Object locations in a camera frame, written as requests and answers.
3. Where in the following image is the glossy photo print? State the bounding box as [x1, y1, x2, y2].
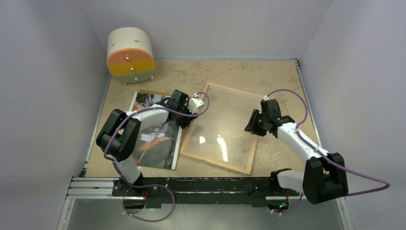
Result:
[130, 92, 182, 170]

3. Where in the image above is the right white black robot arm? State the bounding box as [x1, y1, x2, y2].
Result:
[244, 99, 349, 205]

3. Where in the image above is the brown backing board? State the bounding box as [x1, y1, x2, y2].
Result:
[138, 90, 172, 97]

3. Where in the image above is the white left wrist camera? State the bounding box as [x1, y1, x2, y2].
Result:
[188, 97, 205, 114]

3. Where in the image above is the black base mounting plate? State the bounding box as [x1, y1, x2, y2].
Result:
[112, 177, 298, 208]

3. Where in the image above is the purple cable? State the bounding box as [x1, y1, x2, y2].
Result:
[262, 89, 391, 217]
[103, 92, 211, 222]

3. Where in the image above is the aluminium rail frame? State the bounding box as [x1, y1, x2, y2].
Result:
[58, 177, 353, 230]

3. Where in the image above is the white wooden picture frame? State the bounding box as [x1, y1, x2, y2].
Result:
[180, 82, 262, 175]

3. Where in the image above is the round cabinet with coloured drawers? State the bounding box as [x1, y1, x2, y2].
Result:
[106, 27, 156, 84]

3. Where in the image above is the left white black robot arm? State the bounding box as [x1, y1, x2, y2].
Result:
[96, 90, 210, 196]

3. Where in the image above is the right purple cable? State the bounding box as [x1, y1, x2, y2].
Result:
[262, 89, 391, 217]

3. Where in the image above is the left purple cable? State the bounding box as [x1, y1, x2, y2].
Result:
[103, 92, 211, 222]

